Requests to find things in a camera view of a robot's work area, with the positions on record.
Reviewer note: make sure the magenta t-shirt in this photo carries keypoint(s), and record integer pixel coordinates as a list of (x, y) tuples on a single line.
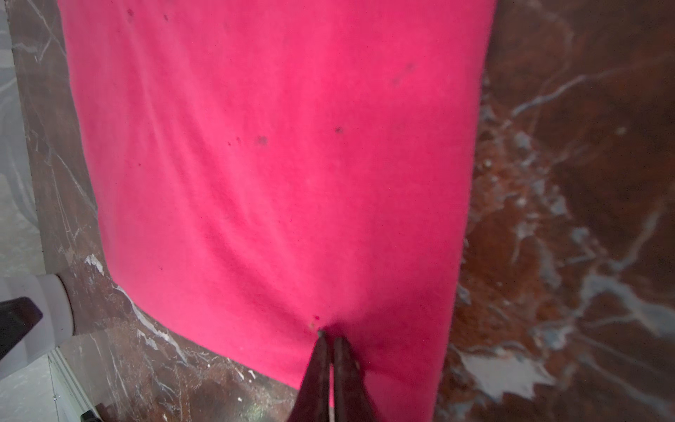
[(267, 169)]

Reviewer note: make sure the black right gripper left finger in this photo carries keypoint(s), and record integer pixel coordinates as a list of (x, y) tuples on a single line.
[(312, 403)]

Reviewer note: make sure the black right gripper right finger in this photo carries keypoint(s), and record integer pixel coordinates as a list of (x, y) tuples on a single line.
[(351, 402)]

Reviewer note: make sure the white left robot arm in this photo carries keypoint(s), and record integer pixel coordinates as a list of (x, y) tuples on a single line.
[(36, 317)]

